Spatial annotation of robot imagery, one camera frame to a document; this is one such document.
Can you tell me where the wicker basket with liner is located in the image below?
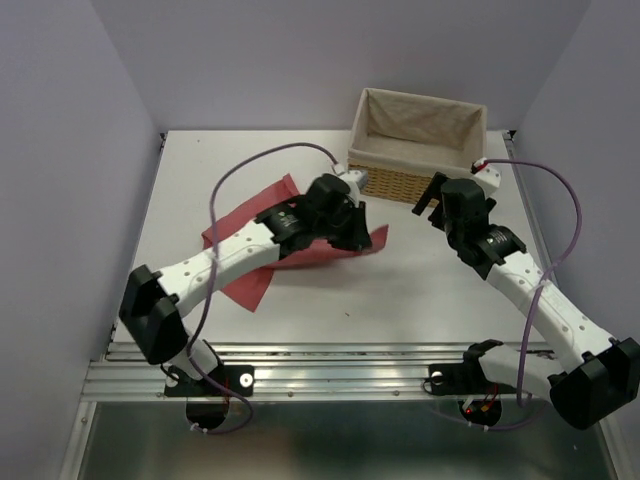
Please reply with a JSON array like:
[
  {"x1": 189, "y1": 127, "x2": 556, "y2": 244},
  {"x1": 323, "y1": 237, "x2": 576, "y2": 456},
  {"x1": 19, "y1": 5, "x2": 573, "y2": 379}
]
[{"x1": 347, "y1": 88, "x2": 488, "y2": 203}]

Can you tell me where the red t shirt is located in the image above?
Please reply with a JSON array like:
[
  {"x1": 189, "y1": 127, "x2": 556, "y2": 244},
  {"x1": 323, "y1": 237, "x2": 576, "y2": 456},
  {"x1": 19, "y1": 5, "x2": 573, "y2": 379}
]
[{"x1": 200, "y1": 172, "x2": 390, "y2": 314}]

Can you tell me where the aluminium mounting rail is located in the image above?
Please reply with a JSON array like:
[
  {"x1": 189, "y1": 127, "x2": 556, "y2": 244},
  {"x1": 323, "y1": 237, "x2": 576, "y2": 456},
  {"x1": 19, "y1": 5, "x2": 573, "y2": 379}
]
[{"x1": 82, "y1": 341, "x2": 556, "y2": 402}]

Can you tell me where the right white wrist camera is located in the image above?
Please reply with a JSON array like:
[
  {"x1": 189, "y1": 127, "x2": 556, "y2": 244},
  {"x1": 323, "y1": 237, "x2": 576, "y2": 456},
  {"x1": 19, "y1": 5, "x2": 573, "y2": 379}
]
[{"x1": 471, "y1": 157, "x2": 502, "y2": 198}]

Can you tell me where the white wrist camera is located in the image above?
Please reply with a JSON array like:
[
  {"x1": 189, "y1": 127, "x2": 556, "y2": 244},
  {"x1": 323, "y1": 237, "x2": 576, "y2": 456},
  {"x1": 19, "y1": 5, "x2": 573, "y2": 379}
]
[
  {"x1": 471, "y1": 157, "x2": 502, "y2": 198},
  {"x1": 333, "y1": 165, "x2": 369, "y2": 204}
]

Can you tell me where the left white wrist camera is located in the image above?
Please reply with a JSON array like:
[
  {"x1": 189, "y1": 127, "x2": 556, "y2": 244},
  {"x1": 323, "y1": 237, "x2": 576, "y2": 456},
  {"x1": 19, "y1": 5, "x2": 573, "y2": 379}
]
[{"x1": 333, "y1": 165, "x2": 369, "y2": 204}]

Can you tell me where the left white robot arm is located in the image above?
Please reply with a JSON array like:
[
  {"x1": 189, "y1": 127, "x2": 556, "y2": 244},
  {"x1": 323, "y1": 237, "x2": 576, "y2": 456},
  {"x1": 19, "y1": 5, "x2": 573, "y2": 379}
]
[{"x1": 119, "y1": 170, "x2": 372, "y2": 394}]

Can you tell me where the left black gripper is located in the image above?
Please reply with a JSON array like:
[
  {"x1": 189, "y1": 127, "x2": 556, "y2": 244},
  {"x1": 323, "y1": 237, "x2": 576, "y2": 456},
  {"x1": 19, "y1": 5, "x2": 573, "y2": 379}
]
[{"x1": 313, "y1": 198, "x2": 372, "y2": 250}]

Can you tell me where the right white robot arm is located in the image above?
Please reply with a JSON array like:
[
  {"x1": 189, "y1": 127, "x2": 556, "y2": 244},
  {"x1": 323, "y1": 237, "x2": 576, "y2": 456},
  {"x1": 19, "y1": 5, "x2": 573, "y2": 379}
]
[{"x1": 413, "y1": 170, "x2": 639, "y2": 430}]

